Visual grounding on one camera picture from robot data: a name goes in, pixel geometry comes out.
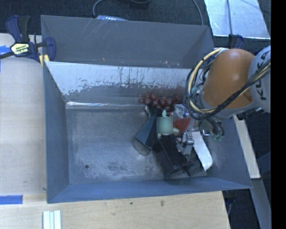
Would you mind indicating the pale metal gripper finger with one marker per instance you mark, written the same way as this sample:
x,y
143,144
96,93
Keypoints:
x,y
183,149
189,139

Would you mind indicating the white brush with black bristles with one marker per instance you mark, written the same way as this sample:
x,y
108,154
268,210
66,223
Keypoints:
x,y
202,151

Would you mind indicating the pale green and white toy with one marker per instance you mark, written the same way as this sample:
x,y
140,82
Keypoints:
x,y
165,125

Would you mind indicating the red grape bunch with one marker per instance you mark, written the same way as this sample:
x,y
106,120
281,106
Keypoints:
x,y
157,101

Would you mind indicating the grey metal bin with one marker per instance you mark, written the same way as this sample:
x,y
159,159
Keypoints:
x,y
105,137

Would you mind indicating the pale wood board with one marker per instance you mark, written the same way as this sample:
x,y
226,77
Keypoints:
x,y
21,128

